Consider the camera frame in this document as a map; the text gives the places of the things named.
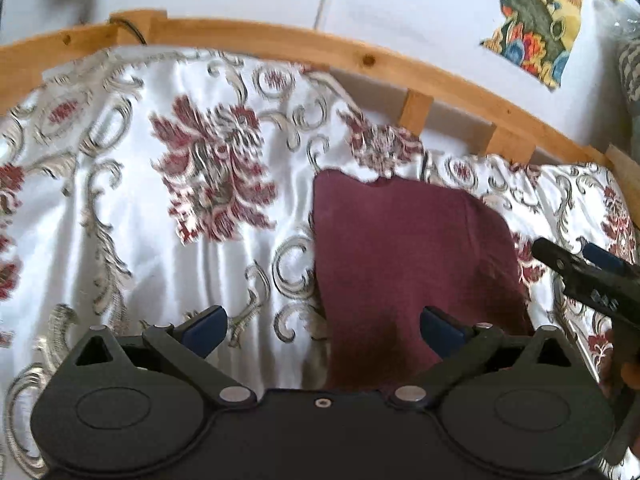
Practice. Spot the person's right hand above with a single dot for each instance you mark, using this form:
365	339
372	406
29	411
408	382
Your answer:
610	372

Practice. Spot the floral wall poster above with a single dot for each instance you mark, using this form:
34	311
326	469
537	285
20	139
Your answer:
540	15

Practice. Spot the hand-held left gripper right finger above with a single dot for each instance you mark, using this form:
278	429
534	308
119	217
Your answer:
441	334

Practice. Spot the grey fluffy blanket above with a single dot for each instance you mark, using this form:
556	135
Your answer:
629	67

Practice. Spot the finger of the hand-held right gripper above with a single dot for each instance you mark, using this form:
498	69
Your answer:
607	261
555	256

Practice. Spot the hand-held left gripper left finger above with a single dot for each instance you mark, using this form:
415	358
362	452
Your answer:
205	331

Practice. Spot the maroon sweater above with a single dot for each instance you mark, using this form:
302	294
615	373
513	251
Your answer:
410	260

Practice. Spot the white floral bedspread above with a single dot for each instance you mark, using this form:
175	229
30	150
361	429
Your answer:
125	240

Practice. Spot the wooden bed frame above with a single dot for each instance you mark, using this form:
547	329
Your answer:
250	37

